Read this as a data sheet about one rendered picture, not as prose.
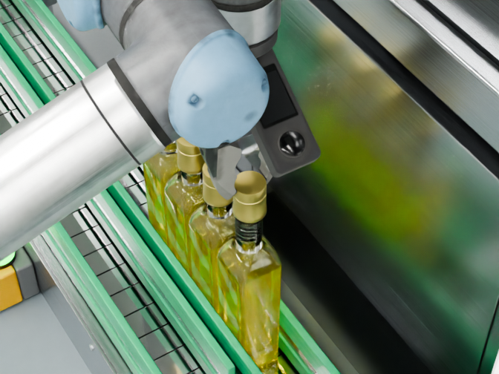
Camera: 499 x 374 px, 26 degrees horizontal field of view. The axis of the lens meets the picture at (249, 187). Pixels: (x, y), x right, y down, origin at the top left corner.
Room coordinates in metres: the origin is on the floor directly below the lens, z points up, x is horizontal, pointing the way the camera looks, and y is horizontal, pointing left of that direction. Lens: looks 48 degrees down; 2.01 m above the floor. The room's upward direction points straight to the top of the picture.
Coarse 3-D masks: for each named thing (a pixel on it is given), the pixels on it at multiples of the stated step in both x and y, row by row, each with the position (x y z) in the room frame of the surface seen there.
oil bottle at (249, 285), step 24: (264, 240) 0.74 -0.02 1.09; (240, 264) 0.71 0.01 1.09; (264, 264) 0.71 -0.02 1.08; (240, 288) 0.69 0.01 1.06; (264, 288) 0.71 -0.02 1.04; (240, 312) 0.69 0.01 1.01; (264, 312) 0.71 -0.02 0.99; (240, 336) 0.69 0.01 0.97; (264, 336) 0.71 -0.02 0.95; (264, 360) 0.71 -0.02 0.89
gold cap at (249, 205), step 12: (240, 180) 0.73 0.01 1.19; (252, 180) 0.73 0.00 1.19; (264, 180) 0.73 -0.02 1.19; (240, 192) 0.72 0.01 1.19; (252, 192) 0.72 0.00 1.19; (264, 192) 0.72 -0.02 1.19; (240, 204) 0.72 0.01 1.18; (252, 204) 0.71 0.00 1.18; (264, 204) 0.72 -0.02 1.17; (240, 216) 0.72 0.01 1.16; (252, 216) 0.71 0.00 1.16
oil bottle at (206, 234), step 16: (192, 224) 0.77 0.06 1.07; (208, 224) 0.76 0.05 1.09; (224, 224) 0.76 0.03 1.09; (192, 240) 0.77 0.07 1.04; (208, 240) 0.75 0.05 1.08; (224, 240) 0.75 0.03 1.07; (192, 256) 0.78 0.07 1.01; (208, 256) 0.75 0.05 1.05; (192, 272) 0.78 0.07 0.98; (208, 272) 0.75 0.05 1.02; (208, 288) 0.75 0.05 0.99
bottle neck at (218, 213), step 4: (208, 204) 0.77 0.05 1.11; (208, 208) 0.77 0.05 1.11; (212, 208) 0.77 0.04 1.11; (216, 208) 0.76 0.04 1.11; (220, 208) 0.76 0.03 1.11; (224, 208) 0.76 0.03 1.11; (228, 208) 0.77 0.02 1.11; (208, 212) 0.77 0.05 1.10; (212, 212) 0.77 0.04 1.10; (216, 212) 0.76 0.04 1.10; (220, 212) 0.76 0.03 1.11; (224, 212) 0.76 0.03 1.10; (228, 212) 0.77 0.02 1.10; (212, 216) 0.77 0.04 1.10; (216, 216) 0.76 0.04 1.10; (220, 216) 0.76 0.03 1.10; (224, 216) 0.76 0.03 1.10; (228, 216) 0.77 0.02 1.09
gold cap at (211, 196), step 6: (204, 168) 0.78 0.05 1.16; (204, 174) 0.77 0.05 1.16; (204, 180) 0.77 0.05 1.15; (210, 180) 0.76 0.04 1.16; (204, 186) 0.77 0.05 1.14; (210, 186) 0.76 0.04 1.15; (204, 192) 0.77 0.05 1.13; (210, 192) 0.76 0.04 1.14; (216, 192) 0.76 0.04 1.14; (204, 198) 0.77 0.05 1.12; (210, 198) 0.76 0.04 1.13; (216, 198) 0.76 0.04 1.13; (222, 198) 0.76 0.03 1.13; (210, 204) 0.76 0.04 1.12; (216, 204) 0.76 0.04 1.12; (222, 204) 0.76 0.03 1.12; (228, 204) 0.76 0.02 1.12
